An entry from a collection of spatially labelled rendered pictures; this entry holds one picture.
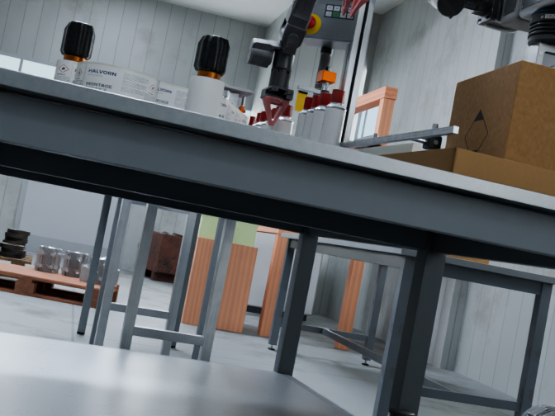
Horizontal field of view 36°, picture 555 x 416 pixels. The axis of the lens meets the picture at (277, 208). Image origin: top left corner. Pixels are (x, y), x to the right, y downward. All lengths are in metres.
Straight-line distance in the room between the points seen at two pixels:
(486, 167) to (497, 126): 0.48
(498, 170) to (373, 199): 0.19
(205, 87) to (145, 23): 9.55
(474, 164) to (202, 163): 0.39
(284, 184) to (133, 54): 10.51
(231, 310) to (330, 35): 4.17
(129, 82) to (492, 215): 1.04
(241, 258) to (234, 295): 0.28
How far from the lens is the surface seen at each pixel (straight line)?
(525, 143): 1.71
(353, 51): 2.47
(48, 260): 6.98
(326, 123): 2.08
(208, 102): 2.17
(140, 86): 2.06
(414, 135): 1.74
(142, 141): 1.11
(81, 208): 11.38
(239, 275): 6.43
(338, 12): 2.51
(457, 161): 1.24
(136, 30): 11.69
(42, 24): 11.67
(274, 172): 1.14
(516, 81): 1.72
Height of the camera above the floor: 0.69
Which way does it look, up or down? 2 degrees up
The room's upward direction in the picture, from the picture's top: 11 degrees clockwise
